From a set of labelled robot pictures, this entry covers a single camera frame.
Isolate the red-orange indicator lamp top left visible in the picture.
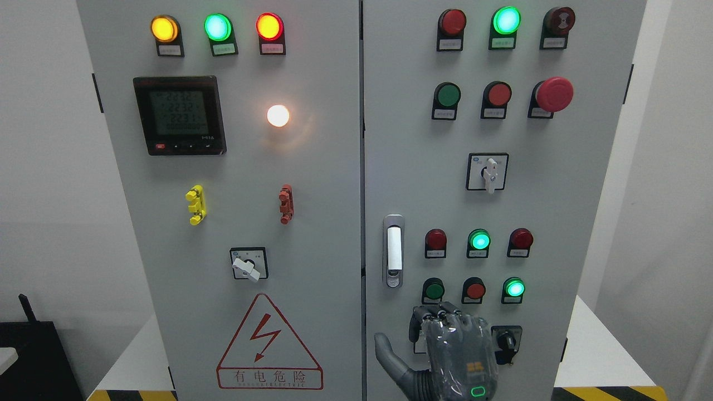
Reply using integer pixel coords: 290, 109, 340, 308
256, 12, 287, 56

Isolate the white glowing indicator lamp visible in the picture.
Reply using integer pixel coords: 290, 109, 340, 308
266, 104, 291, 128

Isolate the red push button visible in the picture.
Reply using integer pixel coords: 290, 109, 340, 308
461, 277, 486, 305
480, 81, 512, 120

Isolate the red indicator lamp middle right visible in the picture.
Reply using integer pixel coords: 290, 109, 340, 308
507, 228, 533, 257

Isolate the green indicator lamp top right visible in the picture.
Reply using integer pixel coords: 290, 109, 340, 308
489, 7, 520, 50

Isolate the grey left cabinet door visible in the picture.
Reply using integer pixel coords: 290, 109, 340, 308
77, 1, 363, 400

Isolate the green indicator lamp top left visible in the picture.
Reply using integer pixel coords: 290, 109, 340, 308
203, 13, 238, 57

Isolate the green indicator lamp middle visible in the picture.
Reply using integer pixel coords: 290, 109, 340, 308
466, 228, 491, 258

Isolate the green push button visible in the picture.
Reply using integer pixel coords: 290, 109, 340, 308
431, 82, 461, 121
421, 277, 445, 305

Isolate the white rotary switch upper right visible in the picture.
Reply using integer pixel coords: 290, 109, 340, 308
466, 153, 509, 194

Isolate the red electric hazard warning sticker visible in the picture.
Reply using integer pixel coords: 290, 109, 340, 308
216, 294, 324, 390

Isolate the green indicator lamp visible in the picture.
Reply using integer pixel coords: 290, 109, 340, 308
203, 13, 238, 57
489, 7, 520, 50
466, 228, 491, 258

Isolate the red indicator lamp top right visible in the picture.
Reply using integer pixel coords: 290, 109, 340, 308
436, 8, 467, 52

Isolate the white rotary switch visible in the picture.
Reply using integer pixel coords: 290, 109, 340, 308
466, 153, 509, 194
413, 327, 427, 355

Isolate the red terminal connector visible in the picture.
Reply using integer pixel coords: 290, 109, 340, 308
279, 184, 295, 225

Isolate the green lit button lower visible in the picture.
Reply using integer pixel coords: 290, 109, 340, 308
501, 277, 526, 305

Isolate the red emergency stop mushroom button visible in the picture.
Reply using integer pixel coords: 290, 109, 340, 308
528, 76, 574, 119

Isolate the white rotary switch left door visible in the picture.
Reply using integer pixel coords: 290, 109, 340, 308
229, 247, 269, 282

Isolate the yellow indicator lamp top left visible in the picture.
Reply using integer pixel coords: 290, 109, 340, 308
150, 14, 185, 57

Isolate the red indicator lamp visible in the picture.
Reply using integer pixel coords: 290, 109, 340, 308
436, 8, 467, 52
424, 228, 447, 259
507, 228, 533, 257

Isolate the green push button lower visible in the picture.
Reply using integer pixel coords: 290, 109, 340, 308
421, 277, 445, 305

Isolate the black key selector switch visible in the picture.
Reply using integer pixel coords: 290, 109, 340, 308
491, 325, 524, 365

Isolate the grey cabinet door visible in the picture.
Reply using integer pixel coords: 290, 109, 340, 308
363, 1, 646, 400
77, 1, 363, 400

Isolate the red indicator lamp middle left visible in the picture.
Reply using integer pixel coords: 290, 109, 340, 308
424, 228, 447, 259

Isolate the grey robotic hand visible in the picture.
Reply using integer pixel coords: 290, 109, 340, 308
374, 301, 497, 400

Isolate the black box at left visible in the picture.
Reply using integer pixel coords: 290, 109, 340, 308
1, 294, 83, 400

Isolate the red push button upper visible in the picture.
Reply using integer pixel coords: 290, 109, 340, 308
480, 81, 512, 120

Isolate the red push button lower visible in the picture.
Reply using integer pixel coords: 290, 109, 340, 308
461, 277, 486, 305

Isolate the white rotary switch lower right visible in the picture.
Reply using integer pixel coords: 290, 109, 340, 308
413, 327, 427, 355

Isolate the grey right cabinet door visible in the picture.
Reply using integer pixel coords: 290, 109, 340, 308
363, 1, 646, 400

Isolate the green push button upper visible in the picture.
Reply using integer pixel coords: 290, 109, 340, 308
431, 82, 461, 121

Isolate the silver door handle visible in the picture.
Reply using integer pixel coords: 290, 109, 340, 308
382, 214, 405, 288

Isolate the yellow terminal connector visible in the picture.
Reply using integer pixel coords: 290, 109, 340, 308
185, 184, 207, 226

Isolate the dark red buzzer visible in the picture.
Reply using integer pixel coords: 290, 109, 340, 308
540, 7, 576, 50

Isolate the black digital power meter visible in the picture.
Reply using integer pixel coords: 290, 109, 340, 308
133, 75, 227, 157

